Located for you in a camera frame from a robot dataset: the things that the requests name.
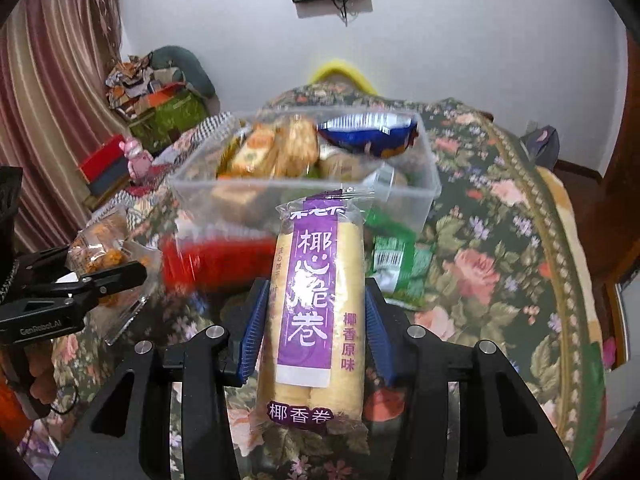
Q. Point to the patchwork quilt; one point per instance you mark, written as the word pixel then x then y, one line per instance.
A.
pixel 200 132

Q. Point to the green snack packet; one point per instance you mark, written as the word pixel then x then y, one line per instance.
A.
pixel 400 265

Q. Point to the red snack packet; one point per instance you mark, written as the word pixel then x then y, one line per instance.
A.
pixel 210 260

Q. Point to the pile of printed cloths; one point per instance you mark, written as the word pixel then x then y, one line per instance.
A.
pixel 130 77

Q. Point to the red gift box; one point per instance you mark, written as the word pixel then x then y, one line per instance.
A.
pixel 102 160

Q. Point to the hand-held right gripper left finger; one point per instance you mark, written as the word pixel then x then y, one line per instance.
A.
pixel 252 330

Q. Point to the purple label roll packet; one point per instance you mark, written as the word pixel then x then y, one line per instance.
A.
pixel 305 310

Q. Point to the orange red box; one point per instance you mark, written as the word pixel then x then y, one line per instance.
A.
pixel 167 95

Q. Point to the blue white snack packet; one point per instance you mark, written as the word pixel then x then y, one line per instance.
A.
pixel 370 132

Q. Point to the yellow foam tube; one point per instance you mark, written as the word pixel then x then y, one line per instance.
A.
pixel 340 67

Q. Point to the orange pastry packet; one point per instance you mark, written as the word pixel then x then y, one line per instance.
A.
pixel 255 152

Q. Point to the orange cloth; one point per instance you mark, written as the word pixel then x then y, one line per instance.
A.
pixel 12 410

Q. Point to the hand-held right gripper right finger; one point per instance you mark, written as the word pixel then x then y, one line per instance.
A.
pixel 377 335

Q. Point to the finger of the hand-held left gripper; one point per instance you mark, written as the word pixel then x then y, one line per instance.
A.
pixel 120 275
pixel 45 257

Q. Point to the striped red beige curtain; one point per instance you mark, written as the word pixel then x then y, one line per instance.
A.
pixel 50 85

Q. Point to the pink cloth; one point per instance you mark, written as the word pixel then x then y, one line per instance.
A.
pixel 609 352

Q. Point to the pink plush toy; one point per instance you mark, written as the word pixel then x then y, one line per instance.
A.
pixel 136 157

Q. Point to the clear packet of orange snacks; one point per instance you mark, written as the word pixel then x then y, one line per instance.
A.
pixel 100 255

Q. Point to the clear plastic container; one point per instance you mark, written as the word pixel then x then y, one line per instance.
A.
pixel 405 200

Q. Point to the person's left hand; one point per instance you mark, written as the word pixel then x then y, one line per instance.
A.
pixel 41 377

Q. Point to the grey backpack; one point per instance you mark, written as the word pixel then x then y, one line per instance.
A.
pixel 540 147

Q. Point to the green patterned bag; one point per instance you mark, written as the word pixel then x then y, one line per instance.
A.
pixel 167 120

